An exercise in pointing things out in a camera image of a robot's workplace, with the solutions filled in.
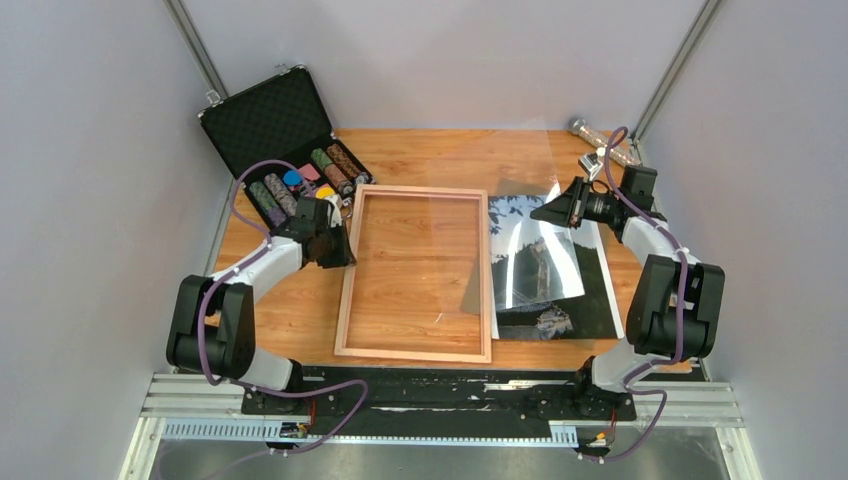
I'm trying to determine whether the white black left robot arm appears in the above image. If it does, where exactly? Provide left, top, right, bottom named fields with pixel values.
left=166, top=197, right=356, bottom=413

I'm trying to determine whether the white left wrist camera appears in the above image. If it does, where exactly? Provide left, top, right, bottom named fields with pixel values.
left=324, top=195, right=346, bottom=228

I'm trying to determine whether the aluminium enclosure post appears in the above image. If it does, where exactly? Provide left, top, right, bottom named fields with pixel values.
left=630, top=0, right=726, bottom=145
left=164, top=0, right=229, bottom=106

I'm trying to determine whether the brown backing board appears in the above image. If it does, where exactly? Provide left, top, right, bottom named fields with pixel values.
left=494, top=178, right=551, bottom=198

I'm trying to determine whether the yellow poker chip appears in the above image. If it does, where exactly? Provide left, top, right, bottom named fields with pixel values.
left=315, top=185, right=336, bottom=199

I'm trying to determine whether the glittery silver tube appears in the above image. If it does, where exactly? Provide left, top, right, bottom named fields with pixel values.
left=566, top=116, right=642, bottom=167

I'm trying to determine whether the Great Wall photo print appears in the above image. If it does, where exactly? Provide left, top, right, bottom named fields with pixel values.
left=488, top=195, right=624, bottom=341

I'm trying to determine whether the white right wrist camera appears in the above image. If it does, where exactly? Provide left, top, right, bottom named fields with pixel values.
left=578, top=151, right=604, bottom=183

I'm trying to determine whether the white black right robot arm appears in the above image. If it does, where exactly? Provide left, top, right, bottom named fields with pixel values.
left=530, top=166, right=725, bottom=418

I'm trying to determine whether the blue poker chip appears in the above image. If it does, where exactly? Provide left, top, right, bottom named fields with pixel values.
left=282, top=170, right=303, bottom=188

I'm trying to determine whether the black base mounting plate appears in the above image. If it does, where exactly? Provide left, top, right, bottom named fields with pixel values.
left=235, top=366, right=637, bottom=439

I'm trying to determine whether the aluminium front rail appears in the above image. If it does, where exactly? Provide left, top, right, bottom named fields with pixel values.
left=120, top=365, right=761, bottom=479

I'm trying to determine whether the black poker chip case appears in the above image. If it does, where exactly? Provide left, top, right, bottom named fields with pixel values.
left=198, top=65, right=377, bottom=231

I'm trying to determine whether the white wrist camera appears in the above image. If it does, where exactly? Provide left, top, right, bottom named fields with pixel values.
left=324, top=195, right=346, bottom=228
left=578, top=151, right=604, bottom=183

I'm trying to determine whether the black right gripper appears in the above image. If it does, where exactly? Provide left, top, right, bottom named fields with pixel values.
left=529, top=176, right=622, bottom=228

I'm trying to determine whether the left aluminium enclosure post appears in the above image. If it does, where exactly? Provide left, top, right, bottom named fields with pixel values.
left=164, top=0, right=229, bottom=106

